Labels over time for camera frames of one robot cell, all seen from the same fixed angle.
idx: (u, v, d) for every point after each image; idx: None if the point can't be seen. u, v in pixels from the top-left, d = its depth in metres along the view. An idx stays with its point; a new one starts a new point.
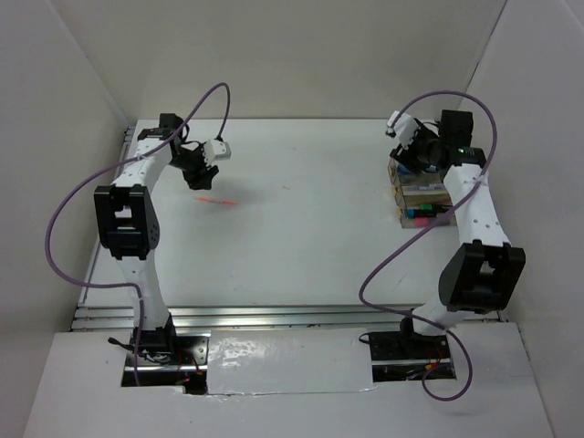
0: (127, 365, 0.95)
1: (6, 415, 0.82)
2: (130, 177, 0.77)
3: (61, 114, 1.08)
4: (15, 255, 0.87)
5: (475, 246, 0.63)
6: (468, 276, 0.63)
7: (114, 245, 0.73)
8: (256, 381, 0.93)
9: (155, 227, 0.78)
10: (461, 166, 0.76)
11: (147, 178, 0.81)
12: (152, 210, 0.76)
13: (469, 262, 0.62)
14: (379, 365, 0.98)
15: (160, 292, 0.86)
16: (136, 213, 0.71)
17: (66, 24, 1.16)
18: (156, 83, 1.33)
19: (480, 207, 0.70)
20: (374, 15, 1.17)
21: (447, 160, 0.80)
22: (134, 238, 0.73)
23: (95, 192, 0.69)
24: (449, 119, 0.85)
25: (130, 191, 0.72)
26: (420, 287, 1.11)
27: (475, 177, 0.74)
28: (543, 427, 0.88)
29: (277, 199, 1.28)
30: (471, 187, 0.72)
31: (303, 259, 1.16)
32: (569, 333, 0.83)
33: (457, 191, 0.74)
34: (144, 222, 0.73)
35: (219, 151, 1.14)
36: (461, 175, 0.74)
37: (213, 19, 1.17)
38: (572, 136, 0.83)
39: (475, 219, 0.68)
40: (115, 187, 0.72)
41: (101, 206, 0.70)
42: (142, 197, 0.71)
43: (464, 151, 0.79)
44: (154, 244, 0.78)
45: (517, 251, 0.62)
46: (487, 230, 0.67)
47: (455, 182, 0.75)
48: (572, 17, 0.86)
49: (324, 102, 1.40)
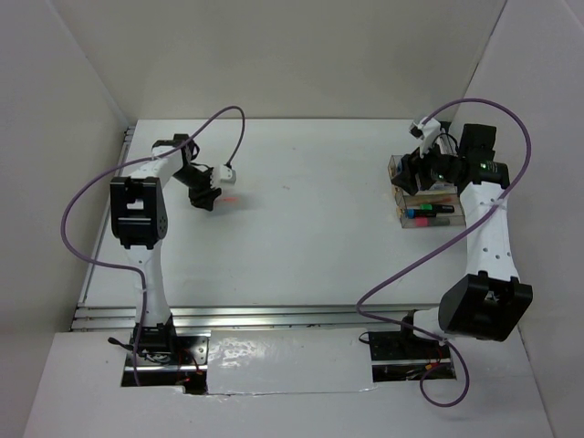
0: (127, 365, 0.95)
1: (6, 416, 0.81)
2: (144, 172, 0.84)
3: (61, 113, 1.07)
4: (15, 257, 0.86)
5: (481, 277, 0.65)
6: (471, 306, 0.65)
7: (125, 234, 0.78)
8: (257, 381, 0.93)
9: (163, 219, 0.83)
10: (480, 185, 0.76)
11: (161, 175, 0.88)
12: (162, 202, 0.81)
13: (473, 292, 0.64)
14: (379, 365, 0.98)
15: (163, 288, 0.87)
16: (148, 202, 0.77)
17: (65, 21, 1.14)
18: (156, 82, 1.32)
19: (493, 234, 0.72)
20: (375, 15, 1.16)
21: (468, 173, 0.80)
22: (142, 227, 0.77)
23: (110, 182, 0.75)
24: (472, 133, 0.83)
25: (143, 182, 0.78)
26: (420, 287, 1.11)
27: (494, 199, 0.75)
28: (542, 426, 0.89)
29: (276, 199, 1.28)
30: (487, 210, 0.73)
31: (303, 258, 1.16)
32: (570, 333, 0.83)
33: (473, 210, 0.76)
34: (154, 212, 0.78)
35: (224, 176, 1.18)
36: (479, 196, 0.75)
37: (214, 18, 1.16)
38: (573, 138, 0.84)
39: (485, 247, 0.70)
40: (130, 180, 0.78)
41: (115, 193, 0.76)
42: (155, 187, 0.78)
43: (486, 165, 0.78)
44: (161, 236, 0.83)
45: (525, 287, 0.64)
46: (496, 261, 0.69)
47: (473, 202, 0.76)
48: (574, 18, 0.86)
49: (324, 101, 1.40)
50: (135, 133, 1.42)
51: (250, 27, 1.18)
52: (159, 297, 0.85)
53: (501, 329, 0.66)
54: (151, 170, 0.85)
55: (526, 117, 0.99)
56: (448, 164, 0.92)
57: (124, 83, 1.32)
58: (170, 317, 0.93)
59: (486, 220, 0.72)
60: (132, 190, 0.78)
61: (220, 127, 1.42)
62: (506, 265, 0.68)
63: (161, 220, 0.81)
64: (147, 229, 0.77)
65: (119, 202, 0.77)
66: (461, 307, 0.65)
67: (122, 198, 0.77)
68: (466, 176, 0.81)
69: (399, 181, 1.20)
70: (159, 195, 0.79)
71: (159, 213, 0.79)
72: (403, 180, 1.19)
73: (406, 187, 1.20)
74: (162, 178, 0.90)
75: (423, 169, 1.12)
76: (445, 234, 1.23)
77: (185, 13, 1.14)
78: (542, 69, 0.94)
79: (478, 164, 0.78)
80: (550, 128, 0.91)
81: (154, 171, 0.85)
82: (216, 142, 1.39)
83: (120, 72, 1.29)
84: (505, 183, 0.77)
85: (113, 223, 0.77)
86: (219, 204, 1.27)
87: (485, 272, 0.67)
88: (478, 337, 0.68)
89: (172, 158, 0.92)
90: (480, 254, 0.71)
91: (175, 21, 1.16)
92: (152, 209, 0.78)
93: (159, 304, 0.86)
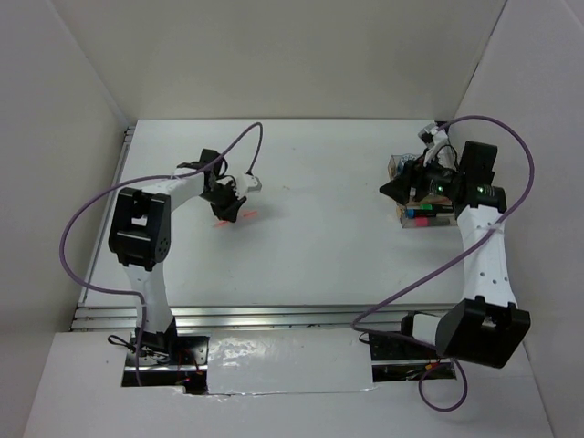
0: (127, 365, 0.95)
1: (7, 415, 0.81)
2: (158, 188, 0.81)
3: (61, 113, 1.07)
4: (15, 257, 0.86)
5: (477, 304, 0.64)
6: (466, 332, 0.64)
7: (121, 248, 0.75)
8: (257, 381, 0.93)
9: (166, 243, 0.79)
10: (476, 209, 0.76)
11: (174, 195, 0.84)
12: (168, 224, 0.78)
13: (468, 318, 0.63)
14: (379, 365, 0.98)
15: (163, 298, 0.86)
16: (151, 219, 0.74)
17: (65, 21, 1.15)
18: (156, 82, 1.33)
19: (490, 259, 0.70)
20: (375, 16, 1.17)
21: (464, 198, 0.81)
22: (140, 245, 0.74)
23: (119, 192, 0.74)
24: (474, 151, 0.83)
25: (152, 198, 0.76)
26: (420, 288, 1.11)
27: (491, 223, 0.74)
28: (542, 426, 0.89)
29: (276, 200, 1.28)
30: (484, 234, 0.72)
31: (303, 258, 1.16)
32: (570, 333, 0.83)
33: (470, 234, 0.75)
34: (155, 231, 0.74)
35: (250, 184, 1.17)
36: (475, 220, 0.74)
37: (214, 17, 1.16)
38: (573, 138, 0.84)
39: (482, 272, 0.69)
40: (140, 192, 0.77)
41: (120, 204, 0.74)
42: (161, 205, 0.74)
43: (484, 189, 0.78)
44: (158, 261, 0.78)
45: (522, 314, 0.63)
46: (494, 286, 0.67)
47: (469, 226, 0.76)
48: (574, 19, 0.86)
49: (325, 102, 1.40)
50: (135, 133, 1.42)
51: (249, 27, 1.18)
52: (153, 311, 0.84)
53: (498, 355, 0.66)
54: (164, 187, 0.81)
55: (526, 117, 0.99)
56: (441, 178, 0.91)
57: (124, 83, 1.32)
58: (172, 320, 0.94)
59: (482, 245, 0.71)
60: (140, 203, 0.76)
61: (220, 127, 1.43)
62: (503, 290, 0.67)
63: (162, 242, 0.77)
64: (144, 246, 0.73)
65: (123, 213, 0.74)
66: (455, 333, 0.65)
67: (127, 210, 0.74)
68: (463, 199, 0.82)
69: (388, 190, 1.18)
70: (164, 215, 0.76)
71: (161, 234, 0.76)
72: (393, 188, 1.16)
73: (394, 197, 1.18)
74: (177, 198, 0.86)
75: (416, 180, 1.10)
76: (445, 234, 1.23)
77: (185, 13, 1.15)
78: (542, 69, 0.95)
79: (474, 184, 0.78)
80: (550, 128, 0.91)
81: (167, 188, 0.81)
82: (216, 142, 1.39)
83: (120, 72, 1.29)
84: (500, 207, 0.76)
85: (111, 233, 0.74)
86: None
87: (482, 297, 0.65)
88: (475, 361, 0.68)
89: (191, 179, 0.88)
90: (476, 278, 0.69)
91: (175, 21, 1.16)
92: (154, 228, 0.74)
93: (158, 314, 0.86)
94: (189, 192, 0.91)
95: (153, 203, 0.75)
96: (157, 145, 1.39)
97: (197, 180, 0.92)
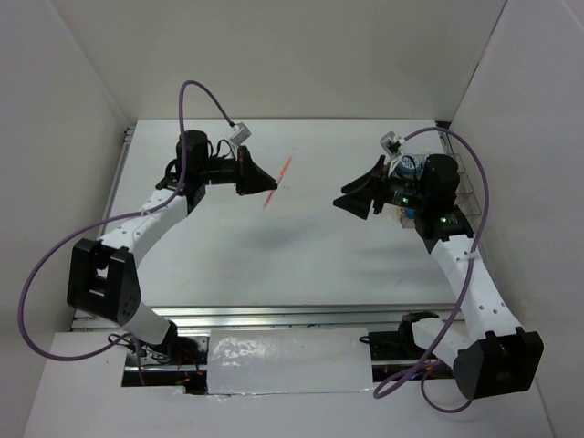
0: (128, 365, 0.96)
1: (7, 415, 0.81)
2: (123, 234, 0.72)
3: (60, 113, 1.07)
4: (15, 257, 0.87)
5: (492, 340, 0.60)
6: (491, 372, 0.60)
7: (82, 307, 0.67)
8: (257, 381, 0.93)
9: (133, 297, 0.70)
10: (449, 241, 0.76)
11: (145, 237, 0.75)
12: (133, 280, 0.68)
13: (489, 358, 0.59)
14: (379, 364, 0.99)
15: (153, 318, 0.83)
16: (111, 279, 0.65)
17: (64, 21, 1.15)
18: (156, 82, 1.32)
19: (483, 289, 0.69)
20: (374, 15, 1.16)
21: (433, 231, 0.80)
22: (103, 306, 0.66)
23: (75, 247, 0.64)
24: (441, 181, 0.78)
25: (113, 254, 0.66)
26: (420, 288, 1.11)
27: (467, 252, 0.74)
28: (543, 426, 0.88)
29: (276, 200, 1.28)
30: (465, 265, 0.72)
31: (303, 258, 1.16)
32: (570, 333, 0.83)
33: (452, 266, 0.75)
34: (117, 293, 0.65)
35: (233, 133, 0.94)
36: (453, 252, 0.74)
37: (213, 17, 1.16)
38: (571, 138, 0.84)
39: (481, 306, 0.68)
40: (100, 245, 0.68)
41: (76, 261, 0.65)
42: (121, 265, 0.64)
43: (447, 219, 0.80)
44: (123, 320, 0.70)
45: (532, 335, 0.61)
46: (495, 318, 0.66)
47: (449, 259, 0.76)
48: (573, 18, 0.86)
49: (324, 101, 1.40)
50: (135, 133, 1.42)
51: (249, 26, 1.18)
52: (149, 331, 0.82)
53: (524, 378, 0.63)
54: (130, 234, 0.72)
55: (526, 117, 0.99)
56: (400, 195, 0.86)
57: (124, 83, 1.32)
58: (172, 323, 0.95)
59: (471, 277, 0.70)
60: (101, 255, 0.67)
61: (220, 127, 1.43)
62: (506, 319, 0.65)
63: (127, 300, 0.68)
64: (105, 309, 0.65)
65: (80, 271, 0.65)
66: (481, 378, 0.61)
67: (86, 266, 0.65)
68: (432, 234, 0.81)
69: (345, 203, 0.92)
70: (127, 274, 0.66)
71: (125, 294, 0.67)
72: (353, 203, 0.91)
73: (353, 211, 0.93)
74: (149, 239, 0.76)
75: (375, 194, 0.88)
76: None
77: (185, 12, 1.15)
78: (541, 68, 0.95)
79: (445, 195, 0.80)
80: (550, 128, 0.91)
81: (133, 235, 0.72)
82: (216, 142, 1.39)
83: (120, 72, 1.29)
84: (468, 228, 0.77)
85: (70, 291, 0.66)
86: (220, 205, 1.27)
87: (492, 332, 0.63)
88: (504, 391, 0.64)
89: (165, 213, 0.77)
90: (477, 314, 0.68)
91: (175, 21, 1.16)
92: (114, 289, 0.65)
93: (157, 327, 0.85)
94: (166, 222, 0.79)
95: (113, 260, 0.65)
96: (157, 145, 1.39)
97: (176, 207, 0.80)
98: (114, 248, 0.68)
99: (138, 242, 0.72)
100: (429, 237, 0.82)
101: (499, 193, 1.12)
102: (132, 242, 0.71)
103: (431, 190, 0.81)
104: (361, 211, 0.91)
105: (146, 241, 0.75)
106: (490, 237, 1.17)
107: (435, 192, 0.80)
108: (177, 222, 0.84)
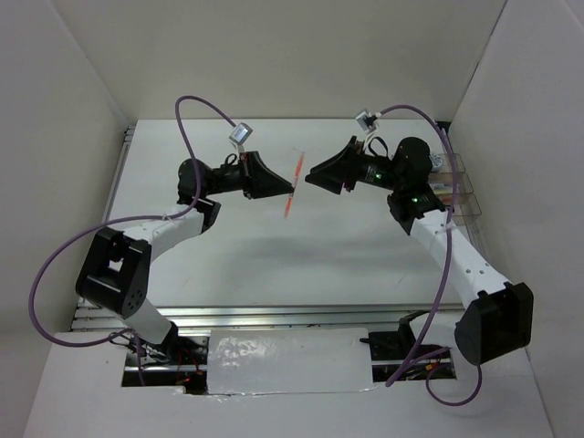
0: (128, 365, 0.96)
1: (6, 414, 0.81)
2: (143, 231, 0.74)
3: (60, 113, 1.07)
4: (15, 257, 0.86)
5: (484, 300, 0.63)
6: (490, 330, 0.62)
7: (88, 295, 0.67)
8: (257, 381, 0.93)
9: (140, 295, 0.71)
10: (423, 218, 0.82)
11: (161, 240, 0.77)
12: (144, 276, 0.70)
13: (486, 318, 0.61)
14: (379, 365, 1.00)
15: (154, 319, 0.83)
16: (125, 267, 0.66)
17: (65, 21, 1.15)
18: (155, 82, 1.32)
19: (465, 255, 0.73)
20: (374, 15, 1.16)
21: (409, 212, 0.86)
22: (109, 296, 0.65)
23: (98, 233, 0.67)
24: (412, 165, 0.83)
25: (132, 245, 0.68)
26: (420, 287, 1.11)
27: (443, 224, 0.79)
28: (543, 427, 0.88)
29: (285, 201, 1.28)
30: (443, 235, 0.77)
31: (303, 258, 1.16)
32: (570, 333, 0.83)
33: (432, 241, 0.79)
34: (128, 282, 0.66)
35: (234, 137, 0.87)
36: (432, 226, 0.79)
37: (213, 17, 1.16)
38: (571, 137, 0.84)
39: (468, 269, 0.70)
40: (120, 234, 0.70)
41: (96, 245, 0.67)
42: (140, 255, 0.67)
43: (418, 199, 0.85)
44: (126, 316, 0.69)
45: (521, 289, 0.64)
46: (483, 277, 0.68)
47: (427, 234, 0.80)
48: (574, 19, 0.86)
49: (325, 101, 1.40)
50: (135, 133, 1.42)
51: (249, 26, 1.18)
52: (150, 330, 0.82)
53: (522, 334, 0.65)
54: (151, 231, 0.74)
55: (527, 116, 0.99)
56: (373, 172, 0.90)
57: (124, 83, 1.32)
58: (172, 324, 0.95)
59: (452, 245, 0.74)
60: (119, 247, 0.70)
61: (221, 127, 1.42)
62: (494, 276, 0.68)
63: (135, 295, 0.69)
64: (112, 298, 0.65)
65: (99, 256, 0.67)
66: (483, 338, 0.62)
67: (102, 254, 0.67)
68: (408, 215, 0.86)
69: (317, 177, 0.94)
70: (140, 265, 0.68)
71: (134, 286, 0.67)
72: (324, 176, 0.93)
73: (327, 185, 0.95)
74: (163, 244, 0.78)
75: (347, 170, 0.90)
76: None
77: (185, 12, 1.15)
78: (541, 68, 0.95)
79: (418, 177, 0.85)
80: (550, 128, 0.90)
81: (152, 233, 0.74)
82: (216, 142, 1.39)
83: (120, 72, 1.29)
84: (441, 205, 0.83)
85: (80, 277, 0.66)
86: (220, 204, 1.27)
87: (484, 292, 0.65)
88: (505, 352, 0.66)
89: (182, 221, 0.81)
90: (465, 277, 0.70)
91: (175, 21, 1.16)
92: (128, 277, 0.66)
93: (158, 328, 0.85)
94: (181, 234, 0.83)
95: (132, 250, 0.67)
96: (157, 145, 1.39)
97: (192, 222, 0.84)
98: (132, 241, 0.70)
99: (155, 241, 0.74)
100: (404, 220, 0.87)
101: (500, 193, 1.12)
102: (151, 238, 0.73)
103: (403, 172, 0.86)
104: (334, 185, 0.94)
105: (161, 244, 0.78)
106: (490, 237, 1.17)
107: (408, 175, 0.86)
108: (190, 237, 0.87)
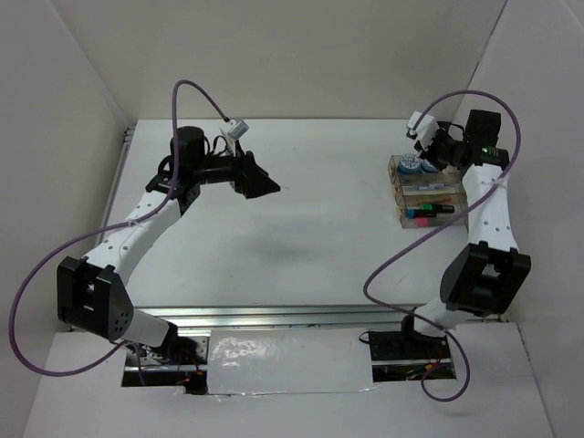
0: (127, 365, 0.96)
1: (6, 416, 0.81)
2: (110, 250, 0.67)
3: (60, 112, 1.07)
4: (15, 257, 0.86)
5: (480, 247, 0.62)
6: (469, 276, 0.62)
7: (75, 322, 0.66)
8: (257, 381, 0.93)
9: (125, 313, 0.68)
10: (481, 167, 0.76)
11: (133, 251, 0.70)
12: (122, 299, 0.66)
13: (471, 262, 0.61)
14: (379, 365, 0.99)
15: (153, 319, 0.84)
16: (98, 300, 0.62)
17: (65, 22, 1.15)
18: (156, 82, 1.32)
19: (495, 212, 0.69)
20: (375, 15, 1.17)
21: (471, 157, 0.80)
22: (93, 327, 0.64)
23: (59, 265, 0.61)
24: (477, 119, 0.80)
25: (99, 274, 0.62)
26: (421, 287, 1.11)
27: (495, 179, 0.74)
28: (543, 427, 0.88)
29: (286, 203, 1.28)
30: (488, 189, 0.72)
31: (303, 258, 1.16)
32: (569, 332, 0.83)
33: (474, 192, 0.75)
34: (106, 315, 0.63)
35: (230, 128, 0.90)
36: (479, 176, 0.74)
37: (213, 17, 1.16)
38: (571, 137, 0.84)
39: (485, 221, 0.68)
40: (85, 263, 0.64)
41: (60, 276, 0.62)
42: (109, 286, 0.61)
43: (487, 150, 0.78)
44: (115, 338, 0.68)
45: (524, 258, 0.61)
46: (496, 234, 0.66)
47: (474, 182, 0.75)
48: (574, 18, 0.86)
49: (325, 102, 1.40)
50: (135, 133, 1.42)
51: (249, 26, 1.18)
52: (152, 331, 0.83)
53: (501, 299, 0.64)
54: (118, 247, 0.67)
55: (527, 116, 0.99)
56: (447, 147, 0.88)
57: (125, 83, 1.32)
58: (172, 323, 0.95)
59: (487, 198, 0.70)
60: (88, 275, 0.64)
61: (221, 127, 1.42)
62: (506, 236, 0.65)
63: (119, 319, 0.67)
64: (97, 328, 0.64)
65: (67, 290, 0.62)
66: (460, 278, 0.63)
67: (70, 286, 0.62)
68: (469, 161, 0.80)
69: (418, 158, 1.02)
70: (114, 295, 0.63)
71: (115, 314, 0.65)
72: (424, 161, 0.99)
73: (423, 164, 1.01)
74: (139, 251, 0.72)
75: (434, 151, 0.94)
76: (446, 234, 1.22)
77: (184, 12, 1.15)
78: (541, 68, 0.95)
79: (485, 129, 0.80)
80: (550, 127, 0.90)
81: (120, 250, 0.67)
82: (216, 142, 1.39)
83: (121, 72, 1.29)
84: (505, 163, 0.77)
85: (60, 307, 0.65)
86: (219, 205, 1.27)
87: (484, 243, 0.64)
88: (480, 307, 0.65)
89: (154, 221, 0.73)
90: (480, 227, 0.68)
91: (175, 21, 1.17)
92: (102, 309, 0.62)
93: (159, 327, 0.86)
94: (157, 230, 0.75)
95: (99, 281, 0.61)
96: (157, 144, 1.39)
97: (167, 214, 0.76)
98: (99, 267, 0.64)
99: (126, 257, 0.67)
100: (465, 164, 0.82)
101: None
102: (119, 259, 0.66)
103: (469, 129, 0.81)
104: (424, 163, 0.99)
105: (135, 254, 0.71)
106: None
107: (474, 130, 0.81)
108: (171, 224, 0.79)
